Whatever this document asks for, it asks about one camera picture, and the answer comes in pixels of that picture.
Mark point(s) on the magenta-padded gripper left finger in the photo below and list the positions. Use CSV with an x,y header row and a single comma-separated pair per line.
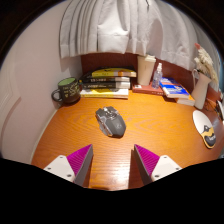
x,y
63,166

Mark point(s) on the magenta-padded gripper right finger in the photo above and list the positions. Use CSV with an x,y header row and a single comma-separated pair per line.
x,y
159,166

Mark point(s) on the grey black computer mouse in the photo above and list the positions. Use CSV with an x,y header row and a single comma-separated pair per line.
x,y
111,121

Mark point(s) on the orange book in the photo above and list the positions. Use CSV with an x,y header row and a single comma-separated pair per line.
x,y
187,101

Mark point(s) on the dark mug green inside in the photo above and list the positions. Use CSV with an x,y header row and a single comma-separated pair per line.
x,y
69,90

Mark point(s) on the red-brown book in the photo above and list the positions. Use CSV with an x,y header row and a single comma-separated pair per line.
x,y
145,89

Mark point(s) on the blue book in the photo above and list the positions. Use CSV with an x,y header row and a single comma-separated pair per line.
x,y
175,89

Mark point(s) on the white yellow book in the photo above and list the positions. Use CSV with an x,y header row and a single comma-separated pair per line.
x,y
105,93

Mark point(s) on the white ceramic vase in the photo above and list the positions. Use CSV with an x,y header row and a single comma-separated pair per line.
x,y
200,91

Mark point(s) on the clear spray bottle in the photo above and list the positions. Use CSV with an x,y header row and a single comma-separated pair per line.
x,y
157,78

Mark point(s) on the beige tumbler with lid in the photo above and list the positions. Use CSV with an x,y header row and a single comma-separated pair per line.
x,y
145,71

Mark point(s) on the yellow black book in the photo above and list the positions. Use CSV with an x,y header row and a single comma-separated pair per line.
x,y
113,72

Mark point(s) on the white artificial flowers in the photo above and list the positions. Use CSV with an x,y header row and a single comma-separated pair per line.
x,y
206,65

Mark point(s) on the white curtain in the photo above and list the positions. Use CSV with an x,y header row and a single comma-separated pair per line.
x,y
126,26

